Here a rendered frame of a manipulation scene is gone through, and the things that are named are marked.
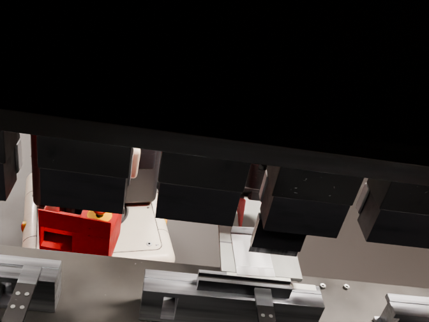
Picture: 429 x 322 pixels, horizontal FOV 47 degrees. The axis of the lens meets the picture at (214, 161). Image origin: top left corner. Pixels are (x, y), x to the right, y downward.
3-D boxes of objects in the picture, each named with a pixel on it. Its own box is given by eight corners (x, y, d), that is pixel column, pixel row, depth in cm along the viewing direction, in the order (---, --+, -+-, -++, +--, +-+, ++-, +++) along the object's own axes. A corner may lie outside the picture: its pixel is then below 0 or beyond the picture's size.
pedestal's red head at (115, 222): (120, 232, 156) (124, 188, 147) (107, 269, 143) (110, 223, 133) (58, 221, 156) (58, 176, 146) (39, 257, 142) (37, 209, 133)
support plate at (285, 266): (283, 205, 128) (284, 202, 128) (301, 282, 107) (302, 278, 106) (216, 197, 126) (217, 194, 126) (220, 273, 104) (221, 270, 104)
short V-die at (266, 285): (286, 287, 107) (290, 278, 106) (288, 298, 105) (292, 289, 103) (196, 278, 105) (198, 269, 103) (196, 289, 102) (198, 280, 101)
